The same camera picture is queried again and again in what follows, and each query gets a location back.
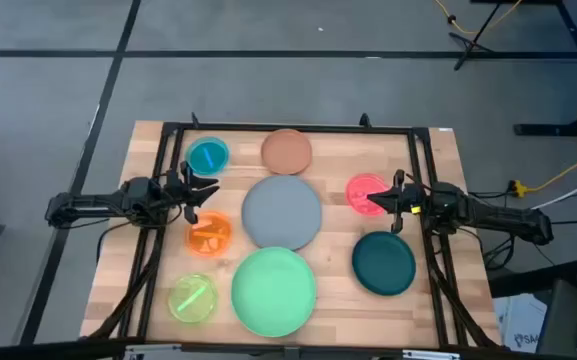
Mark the terracotta plastic plate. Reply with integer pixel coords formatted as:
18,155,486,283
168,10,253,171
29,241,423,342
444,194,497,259
260,128,314,176

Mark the red translucent small plate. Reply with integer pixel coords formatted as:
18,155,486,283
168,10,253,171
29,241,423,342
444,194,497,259
344,172,392,218

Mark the black tripod stand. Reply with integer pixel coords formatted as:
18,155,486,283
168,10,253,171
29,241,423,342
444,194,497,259
447,0,504,71

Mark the dark green plastic plate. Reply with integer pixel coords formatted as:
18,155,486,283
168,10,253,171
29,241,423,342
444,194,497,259
351,230,418,297

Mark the yellow hanging cable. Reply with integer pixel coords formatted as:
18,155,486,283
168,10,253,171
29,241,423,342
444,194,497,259
433,0,525,37

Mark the white printed box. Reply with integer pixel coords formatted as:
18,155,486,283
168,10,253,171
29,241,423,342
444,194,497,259
492,293,549,354

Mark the white cable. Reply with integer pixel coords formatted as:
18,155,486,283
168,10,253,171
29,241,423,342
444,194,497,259
531,168,577,211

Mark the black aluminium table frame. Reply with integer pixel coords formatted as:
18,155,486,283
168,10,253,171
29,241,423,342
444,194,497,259
85,112,502,351

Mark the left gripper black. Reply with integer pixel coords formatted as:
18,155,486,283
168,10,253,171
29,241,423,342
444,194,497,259
163,160,221,225

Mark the black desk frame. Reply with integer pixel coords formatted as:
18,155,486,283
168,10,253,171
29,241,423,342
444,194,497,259
512,0,577,137

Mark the teal translucent small plate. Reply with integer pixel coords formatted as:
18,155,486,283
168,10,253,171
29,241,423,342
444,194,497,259
185,136,231,177

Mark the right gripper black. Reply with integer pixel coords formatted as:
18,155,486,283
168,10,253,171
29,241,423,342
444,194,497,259
366,168,424,235

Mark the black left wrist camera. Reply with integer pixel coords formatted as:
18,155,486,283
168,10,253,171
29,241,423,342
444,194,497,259
120,176,163,211

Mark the orange translucent small plate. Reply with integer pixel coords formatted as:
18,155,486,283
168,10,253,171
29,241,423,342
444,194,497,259
184,209,234,259

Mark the yellow extension cable with plug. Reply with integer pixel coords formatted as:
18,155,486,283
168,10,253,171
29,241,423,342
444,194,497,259
509,144,577,197

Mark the silver metal bracket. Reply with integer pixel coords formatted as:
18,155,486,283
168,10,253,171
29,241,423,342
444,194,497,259
401,348,462,360
123,342,185,360

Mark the large grey plastic plate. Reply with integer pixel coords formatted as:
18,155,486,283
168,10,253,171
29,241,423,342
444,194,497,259
240,174,323,251

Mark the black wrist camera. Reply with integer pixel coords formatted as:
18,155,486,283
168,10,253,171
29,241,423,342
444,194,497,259
120,176,163,211
430,180,470,214

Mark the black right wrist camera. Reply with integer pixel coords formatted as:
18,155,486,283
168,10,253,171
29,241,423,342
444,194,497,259
430,180,470,214

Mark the yellow-green translucent small plate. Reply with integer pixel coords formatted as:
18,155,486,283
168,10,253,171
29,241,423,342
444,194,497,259
167,272,219,324

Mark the large light green plate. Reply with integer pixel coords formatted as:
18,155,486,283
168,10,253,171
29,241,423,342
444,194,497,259
230,246,318,339

